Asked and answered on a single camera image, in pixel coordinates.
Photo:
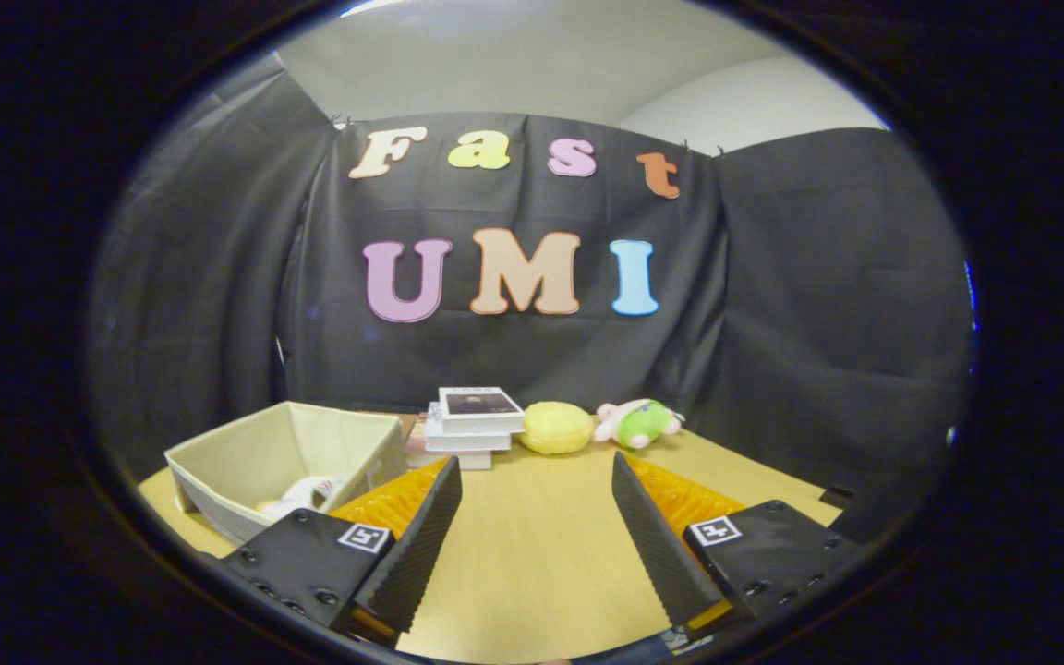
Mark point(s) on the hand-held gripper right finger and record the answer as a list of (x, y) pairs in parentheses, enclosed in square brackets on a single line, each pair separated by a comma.
[(657, 550)]

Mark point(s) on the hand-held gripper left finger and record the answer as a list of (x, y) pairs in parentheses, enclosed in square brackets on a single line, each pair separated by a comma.
[(412, 554)]

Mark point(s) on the grey fabric storage box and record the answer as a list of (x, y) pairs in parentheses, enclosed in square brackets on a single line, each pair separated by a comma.
[(246, 453)]

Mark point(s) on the plain white book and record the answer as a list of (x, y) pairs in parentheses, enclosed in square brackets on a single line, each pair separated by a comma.
[(463, 441), (449, 460)]

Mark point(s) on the pink and green plush toy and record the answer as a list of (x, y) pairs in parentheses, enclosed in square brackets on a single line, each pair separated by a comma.
[(638, 425)]

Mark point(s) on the yellow plush cushion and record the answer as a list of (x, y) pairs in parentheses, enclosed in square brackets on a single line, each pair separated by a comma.
[(555, 428)]

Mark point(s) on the black table clamp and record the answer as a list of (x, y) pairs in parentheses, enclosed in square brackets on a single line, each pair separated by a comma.
[(837, 497)]

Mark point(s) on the black backdrop cloth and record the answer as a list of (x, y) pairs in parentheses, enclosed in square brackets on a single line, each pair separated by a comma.
[(818, 323)]

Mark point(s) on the computer monitor screen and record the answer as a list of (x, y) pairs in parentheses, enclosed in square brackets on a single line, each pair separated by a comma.
[(968, 291)]

